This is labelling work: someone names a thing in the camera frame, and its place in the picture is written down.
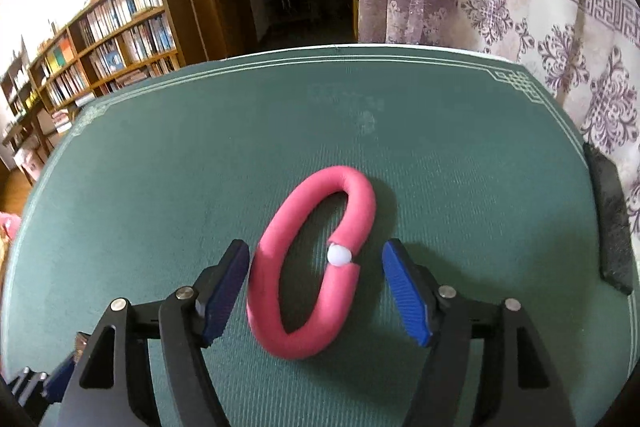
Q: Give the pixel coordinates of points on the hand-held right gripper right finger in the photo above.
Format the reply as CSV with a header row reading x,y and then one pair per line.
x,y
407,292

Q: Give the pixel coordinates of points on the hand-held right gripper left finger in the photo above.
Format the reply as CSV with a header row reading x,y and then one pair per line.
x,y
227,292

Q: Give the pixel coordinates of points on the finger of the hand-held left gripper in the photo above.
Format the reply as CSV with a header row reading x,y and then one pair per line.
x,y
59,379

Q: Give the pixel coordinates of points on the pink foam curler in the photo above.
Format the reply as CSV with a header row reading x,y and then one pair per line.
x,y
270,267

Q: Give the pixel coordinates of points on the pink cloth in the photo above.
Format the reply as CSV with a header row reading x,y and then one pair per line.
x,y
9,224

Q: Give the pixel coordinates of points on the black wallet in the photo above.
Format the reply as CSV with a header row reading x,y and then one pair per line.
x,y
610,217

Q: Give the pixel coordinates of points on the wooden side shelf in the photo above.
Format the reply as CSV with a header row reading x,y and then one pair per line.
x,y
20,107

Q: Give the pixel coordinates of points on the wooden bookshelf with books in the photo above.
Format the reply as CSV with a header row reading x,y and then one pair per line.
x,y
115,22

